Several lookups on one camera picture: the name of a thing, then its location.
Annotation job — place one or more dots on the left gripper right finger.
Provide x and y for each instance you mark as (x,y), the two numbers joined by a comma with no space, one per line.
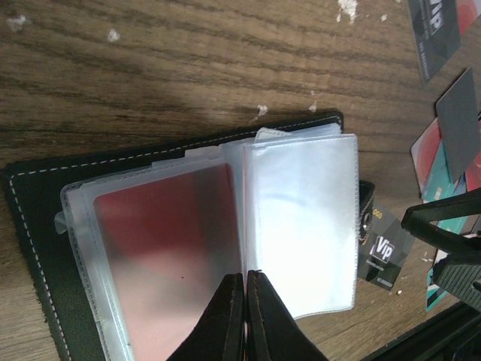
(272,333)

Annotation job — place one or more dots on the black VIP card centre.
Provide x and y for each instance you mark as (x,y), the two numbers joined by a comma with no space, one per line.
(382,256)

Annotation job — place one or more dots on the white card red circle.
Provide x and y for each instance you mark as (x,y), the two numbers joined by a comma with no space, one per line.
(429,162)

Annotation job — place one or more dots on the black leather card holder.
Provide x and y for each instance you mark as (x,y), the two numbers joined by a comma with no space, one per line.
(126,248)

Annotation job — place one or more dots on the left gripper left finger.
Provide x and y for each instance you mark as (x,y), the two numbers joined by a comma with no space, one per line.
(219,333)

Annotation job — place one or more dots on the black VIP card right pile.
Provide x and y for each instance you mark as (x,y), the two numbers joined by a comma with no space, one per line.
(436,33)

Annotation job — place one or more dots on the teal card upper pile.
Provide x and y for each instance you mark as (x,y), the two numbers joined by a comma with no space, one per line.
(452,211)

